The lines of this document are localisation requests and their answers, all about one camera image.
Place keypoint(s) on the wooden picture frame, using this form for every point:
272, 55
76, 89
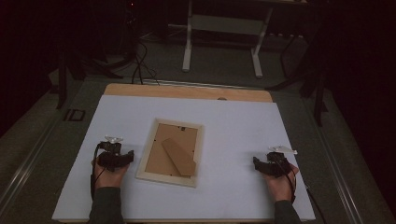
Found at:
171, 152

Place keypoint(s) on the white metal stand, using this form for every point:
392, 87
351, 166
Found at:
224, 26

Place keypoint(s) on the person's right hand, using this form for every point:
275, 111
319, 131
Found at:
280, 186

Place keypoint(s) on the person's left hand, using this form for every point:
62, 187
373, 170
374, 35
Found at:
109, 177

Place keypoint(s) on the metal floor rail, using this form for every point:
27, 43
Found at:
336, 161
28, 165

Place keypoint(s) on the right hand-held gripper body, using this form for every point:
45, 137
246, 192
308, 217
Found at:
277, 163

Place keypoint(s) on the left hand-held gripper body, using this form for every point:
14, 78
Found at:
110, 157

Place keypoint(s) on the black metal stand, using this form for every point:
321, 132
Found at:
311, 81
77, 68

